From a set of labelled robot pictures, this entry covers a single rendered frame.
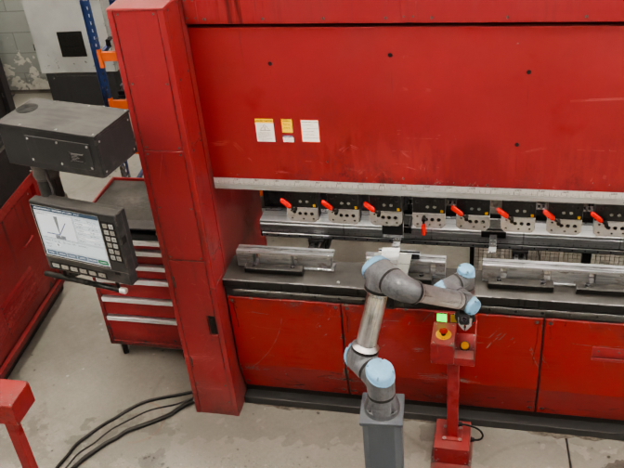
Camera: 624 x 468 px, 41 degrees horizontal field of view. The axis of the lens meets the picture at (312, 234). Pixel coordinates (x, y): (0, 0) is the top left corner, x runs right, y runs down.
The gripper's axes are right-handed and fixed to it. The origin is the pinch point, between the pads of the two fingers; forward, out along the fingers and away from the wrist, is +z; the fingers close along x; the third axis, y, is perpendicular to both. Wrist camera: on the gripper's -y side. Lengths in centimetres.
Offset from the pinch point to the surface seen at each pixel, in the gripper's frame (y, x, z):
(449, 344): -4.7, 6.3, 5.4
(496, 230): 55, -11, -14
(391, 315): 19.1, 36.5, 13.4
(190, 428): -9, 146, 83
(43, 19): 392, 416, 27
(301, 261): 33, 83, -6
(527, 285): 27.2, -27.2, -4.5
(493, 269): 33.0, -11.1, -8.0
